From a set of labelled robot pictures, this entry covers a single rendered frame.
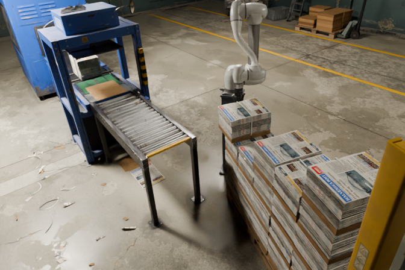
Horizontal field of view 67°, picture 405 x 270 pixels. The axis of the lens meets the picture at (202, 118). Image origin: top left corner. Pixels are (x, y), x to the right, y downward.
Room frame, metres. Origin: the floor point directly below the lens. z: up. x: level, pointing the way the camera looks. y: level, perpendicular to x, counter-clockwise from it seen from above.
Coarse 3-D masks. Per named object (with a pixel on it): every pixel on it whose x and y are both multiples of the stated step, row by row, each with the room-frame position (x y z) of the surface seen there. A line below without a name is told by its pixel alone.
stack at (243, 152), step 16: (240, 144) 2.11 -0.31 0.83; (240, 160) 2.03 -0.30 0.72; (240, 176) 2.01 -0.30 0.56; (256, 176) 1.77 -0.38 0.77; (240, 192) 2.01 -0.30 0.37; (272, 192) 1.54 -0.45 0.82; (256, 208) 1.74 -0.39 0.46; (272, 208) 1.51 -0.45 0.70; (256, 224) 1.71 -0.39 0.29; (272, 224) 1.51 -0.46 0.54; (288, 224) 1.33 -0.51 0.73; (256, 240) 1.70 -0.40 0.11; (272, 256) 1.46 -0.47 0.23; (288, 256) 1.28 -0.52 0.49
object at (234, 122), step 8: (224, 104) 2.40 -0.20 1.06; (232, 104) 2.40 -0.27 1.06; (224, 112) 2.27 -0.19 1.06; (232, 112) 2.26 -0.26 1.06; (240, 112) 2.25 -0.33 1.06; (224, 120) 2.26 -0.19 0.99; (232, 120) 2.14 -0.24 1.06; (240, 120) 2.14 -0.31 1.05; (224, 128) 2.27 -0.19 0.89; (232, 128) 2.12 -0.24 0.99; (240, 128) 2.15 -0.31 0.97; (232, 136) 2.13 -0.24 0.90; (240, 136) 2.15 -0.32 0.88
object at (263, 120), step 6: (246, 102) 2.42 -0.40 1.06; (252, 102) 2.41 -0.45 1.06; (258, 102) 2.40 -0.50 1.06; (252, 108) 2.30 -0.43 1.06; (258, 108) 2.30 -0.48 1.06; (264, 108) 2.29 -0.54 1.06; (258, 114) 2.20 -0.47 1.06; (264, 114) 2.21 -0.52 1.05; (270, 114) 2.23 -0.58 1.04; (258, 120) 2.19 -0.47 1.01; (264, 120) 2.21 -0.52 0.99; (270, 120) 2.23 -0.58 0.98; (258, 126) 2.20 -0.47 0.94; (264, 126) 2.22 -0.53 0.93; (270, 126) 2.24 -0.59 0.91; (258, 132) 2.20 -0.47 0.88
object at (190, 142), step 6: (132, 90) 3.38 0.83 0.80; (138, 96) 3.21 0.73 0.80; (150, 102) 3.04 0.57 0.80; (156, 108) 2.89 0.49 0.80; (162, 114) 2.76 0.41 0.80; (168, 120) 2.64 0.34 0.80; (174, 120) 2.63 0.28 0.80; (180, 126) 2.51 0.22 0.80; (186, 132) 2.39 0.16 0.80; (192, 138) 2.29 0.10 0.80; (192, 144) 2.29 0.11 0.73
